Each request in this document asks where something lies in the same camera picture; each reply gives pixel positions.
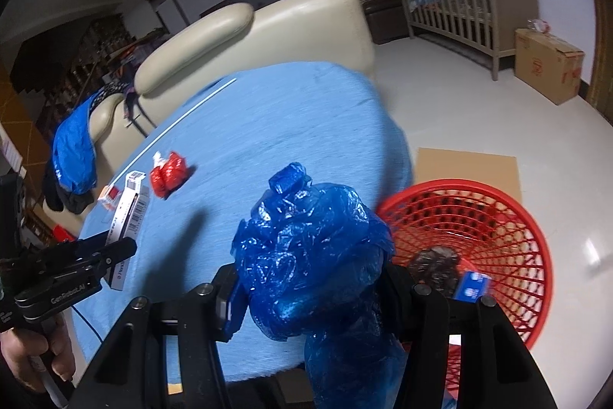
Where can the black dotted cloth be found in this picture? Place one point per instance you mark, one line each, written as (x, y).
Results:
(110, 92)

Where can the blue jacket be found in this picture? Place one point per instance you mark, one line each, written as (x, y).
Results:
(72, 150)

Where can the blue tablecloth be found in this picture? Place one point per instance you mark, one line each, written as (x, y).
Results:
(287, 126)

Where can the dark brown leather ottoman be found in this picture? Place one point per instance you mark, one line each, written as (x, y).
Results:
(383, 21)

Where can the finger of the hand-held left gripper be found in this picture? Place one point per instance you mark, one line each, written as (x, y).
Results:
(119, 253)
(67, 250)

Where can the dark wooden display cabinet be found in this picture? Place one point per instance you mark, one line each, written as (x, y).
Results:
(81, 54)

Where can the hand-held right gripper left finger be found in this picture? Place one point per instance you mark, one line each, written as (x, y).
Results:
(234, 299)

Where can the blue plastic bag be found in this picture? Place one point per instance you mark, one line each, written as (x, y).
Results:
(311, 255)

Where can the red plastic bag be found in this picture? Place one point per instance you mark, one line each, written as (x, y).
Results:
(167, 176)

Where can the cream leather sofa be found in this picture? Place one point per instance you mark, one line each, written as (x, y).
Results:
(306, 30)

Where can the white red orange medicine box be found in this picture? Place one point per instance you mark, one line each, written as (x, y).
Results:
(109, 198)

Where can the person's left hand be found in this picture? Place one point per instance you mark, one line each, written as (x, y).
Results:
(24, 351)

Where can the flat brown cardboard sheet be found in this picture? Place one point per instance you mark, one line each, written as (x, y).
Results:
(464, 164)

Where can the clear plastic bottle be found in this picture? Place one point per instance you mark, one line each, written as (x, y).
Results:
(539, 25)

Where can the brown cardboard box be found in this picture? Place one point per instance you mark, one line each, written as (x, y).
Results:
(541, 64)

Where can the wooden baby crib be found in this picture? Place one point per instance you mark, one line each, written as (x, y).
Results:
(512, 1)

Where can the long white box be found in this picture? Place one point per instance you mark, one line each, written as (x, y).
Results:
(125, 217)

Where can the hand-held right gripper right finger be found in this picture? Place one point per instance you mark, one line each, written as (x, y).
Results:
(407, 294)

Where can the black jacket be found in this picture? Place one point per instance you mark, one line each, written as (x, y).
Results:
(67, 200)

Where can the red plastic mesh basket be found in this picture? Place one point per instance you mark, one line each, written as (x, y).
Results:
(517, 217)

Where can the small blue box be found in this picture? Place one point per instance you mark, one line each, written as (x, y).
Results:
(471, 287)

